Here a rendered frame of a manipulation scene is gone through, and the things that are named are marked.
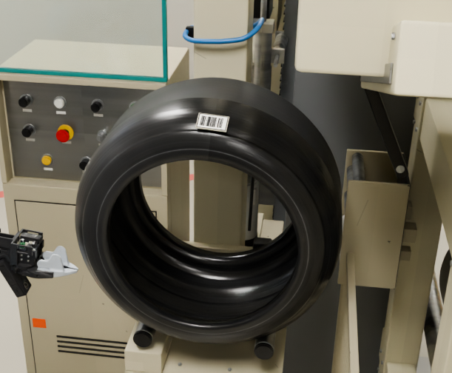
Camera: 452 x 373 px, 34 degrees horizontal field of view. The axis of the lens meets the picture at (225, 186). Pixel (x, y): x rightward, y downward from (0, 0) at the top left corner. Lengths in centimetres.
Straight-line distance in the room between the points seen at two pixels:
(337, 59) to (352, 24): 5
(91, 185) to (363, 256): 74
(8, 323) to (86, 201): 186
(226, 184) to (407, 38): 98
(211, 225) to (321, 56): 94
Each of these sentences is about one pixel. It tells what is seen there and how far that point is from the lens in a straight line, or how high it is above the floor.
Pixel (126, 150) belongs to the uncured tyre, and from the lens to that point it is 146.
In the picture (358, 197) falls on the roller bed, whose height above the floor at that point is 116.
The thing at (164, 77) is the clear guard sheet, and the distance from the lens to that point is 220.
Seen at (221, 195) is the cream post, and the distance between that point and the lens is 190.
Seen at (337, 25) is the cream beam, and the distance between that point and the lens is 109.
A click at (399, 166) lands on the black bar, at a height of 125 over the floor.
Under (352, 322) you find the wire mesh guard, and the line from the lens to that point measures 164.
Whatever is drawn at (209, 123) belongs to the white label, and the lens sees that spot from 141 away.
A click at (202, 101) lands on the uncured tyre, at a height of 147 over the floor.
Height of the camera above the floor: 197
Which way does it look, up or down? 27 degrees down
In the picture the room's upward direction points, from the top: 1 degrees clockwise
